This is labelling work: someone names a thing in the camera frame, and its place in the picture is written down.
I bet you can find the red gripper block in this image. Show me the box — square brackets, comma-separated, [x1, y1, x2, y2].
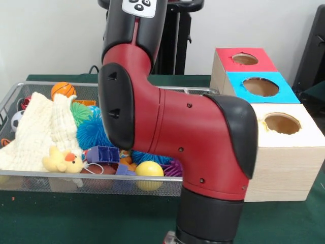
[164, 230, 178, 244]

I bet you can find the wooden box with three holes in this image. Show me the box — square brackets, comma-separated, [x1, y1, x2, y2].
[209, 47, 325, 203]

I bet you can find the clear mesh bin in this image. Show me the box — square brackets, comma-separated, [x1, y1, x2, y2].
[0, 80, 219, 198]

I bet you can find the purple spiky ball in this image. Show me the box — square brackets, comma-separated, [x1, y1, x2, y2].
[162, 160, 183, 177]

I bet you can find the yellow smooth ball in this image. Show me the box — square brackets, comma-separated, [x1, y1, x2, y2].
[135, 161, 165, 192]

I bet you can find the blue rubber koosh ball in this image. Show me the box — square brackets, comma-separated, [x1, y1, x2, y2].
[132, 149, 176, 166]
[77, 109, 115, 150]

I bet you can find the dark green table cloth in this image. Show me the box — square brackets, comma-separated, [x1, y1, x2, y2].
[0, 73, 325, 244]
[299, 81, 325, 112]

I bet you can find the purple plastic building block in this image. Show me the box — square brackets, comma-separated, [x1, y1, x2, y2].
[86, 146, 120, 163]

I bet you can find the yellow plush duck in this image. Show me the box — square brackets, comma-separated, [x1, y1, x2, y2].
[42, 146, 84, 174]

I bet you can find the green rubber koosh ball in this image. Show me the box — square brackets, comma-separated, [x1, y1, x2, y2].
[70, 102, 93, 127]

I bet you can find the cream waffle cloth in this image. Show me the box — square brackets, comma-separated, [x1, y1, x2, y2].
[0, 91, 83, 172]

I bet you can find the orange toy basketball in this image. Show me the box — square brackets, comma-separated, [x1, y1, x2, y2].
[50, 81, 77, 100]

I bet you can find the small toy soccer ball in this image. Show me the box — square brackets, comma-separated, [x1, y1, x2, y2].
[10, 109, 25, 133]

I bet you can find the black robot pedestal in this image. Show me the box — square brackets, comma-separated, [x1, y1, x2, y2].
[97, 0, 205, 75]

